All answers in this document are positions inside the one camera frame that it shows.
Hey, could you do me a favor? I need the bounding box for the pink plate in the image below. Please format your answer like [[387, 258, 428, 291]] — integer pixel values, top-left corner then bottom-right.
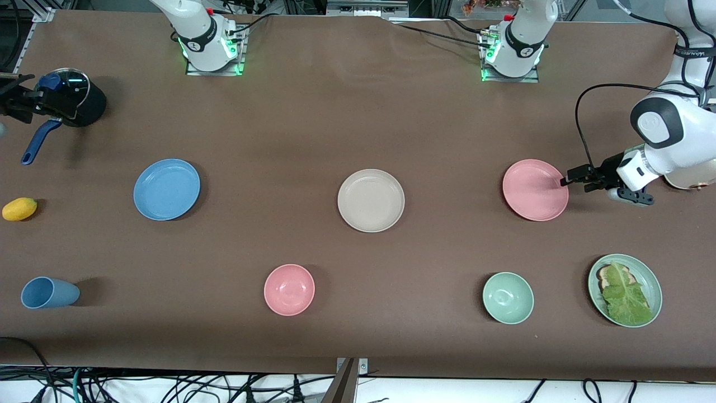
[[502, 159, 569, 222]]

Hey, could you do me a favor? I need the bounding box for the brown table cover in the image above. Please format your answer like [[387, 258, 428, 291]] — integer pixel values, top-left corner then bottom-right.
[[0, 8, 716, 382]]

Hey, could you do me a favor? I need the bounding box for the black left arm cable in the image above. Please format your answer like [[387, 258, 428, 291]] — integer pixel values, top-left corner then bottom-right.
[[575, 0, 706, 170]]

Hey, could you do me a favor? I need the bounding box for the green plate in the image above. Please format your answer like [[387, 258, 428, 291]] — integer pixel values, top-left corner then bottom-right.
[[587, 254, 663, 328]]

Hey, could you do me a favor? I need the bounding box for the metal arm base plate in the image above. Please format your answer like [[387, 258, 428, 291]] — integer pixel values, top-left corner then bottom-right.
[[186, 25, 247, 76], [479, 31, 540, 83]]

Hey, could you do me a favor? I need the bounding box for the yellow lemon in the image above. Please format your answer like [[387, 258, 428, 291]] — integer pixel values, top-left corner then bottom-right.
[[2, 197, 38, 222]]

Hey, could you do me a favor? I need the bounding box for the metal table edge bracket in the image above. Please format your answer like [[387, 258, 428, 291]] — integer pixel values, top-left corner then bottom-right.
[[336, 357, 369, 376]]

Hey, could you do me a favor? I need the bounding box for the green lettuce leaf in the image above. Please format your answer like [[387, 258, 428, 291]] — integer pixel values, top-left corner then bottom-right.
[[601, 261, 653, 326]]

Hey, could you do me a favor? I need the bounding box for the grey power strip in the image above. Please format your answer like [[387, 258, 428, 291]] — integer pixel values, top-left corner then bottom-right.
[[326, 0, 409, 18]]

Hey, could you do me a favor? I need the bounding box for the glass lid with blue knob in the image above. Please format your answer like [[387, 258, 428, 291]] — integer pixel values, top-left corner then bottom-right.
[[35, 68, 91, 119]]

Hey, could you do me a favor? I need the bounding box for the green bowl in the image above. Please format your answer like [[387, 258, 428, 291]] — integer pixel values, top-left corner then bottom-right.
[[482, 271, 535, 325]]

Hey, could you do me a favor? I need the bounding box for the beige toaster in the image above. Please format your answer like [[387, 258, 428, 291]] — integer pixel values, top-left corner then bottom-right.
[[663, 164, 716, 192]]

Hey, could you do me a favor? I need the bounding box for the toast slice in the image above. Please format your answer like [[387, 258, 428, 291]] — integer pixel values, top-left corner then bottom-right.
[[596, 264, 636, 292]]

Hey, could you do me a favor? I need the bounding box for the black pot with blue handle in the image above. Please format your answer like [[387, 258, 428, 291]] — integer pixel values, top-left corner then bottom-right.
[[21, 68, 107, 166]]

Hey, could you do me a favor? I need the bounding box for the beige plate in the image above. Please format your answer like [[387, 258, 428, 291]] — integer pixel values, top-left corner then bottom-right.
[[337, 168, 406, 233]]

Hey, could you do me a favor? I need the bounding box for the blue cup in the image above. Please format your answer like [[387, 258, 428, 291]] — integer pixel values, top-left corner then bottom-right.
[[21, 277, 81, 310]]

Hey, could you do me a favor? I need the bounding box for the black base cable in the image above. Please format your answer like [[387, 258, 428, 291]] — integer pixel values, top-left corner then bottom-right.
[[390, 16, 494, 51], [227, 11, 287, 38]]

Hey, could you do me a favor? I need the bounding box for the blue plate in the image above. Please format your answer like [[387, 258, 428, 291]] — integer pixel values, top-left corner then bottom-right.
[[133, 158, 201, 221]]

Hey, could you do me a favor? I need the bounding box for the pink bowl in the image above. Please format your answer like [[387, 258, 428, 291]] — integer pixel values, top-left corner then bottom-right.
[[263, 264, 315, 317]]

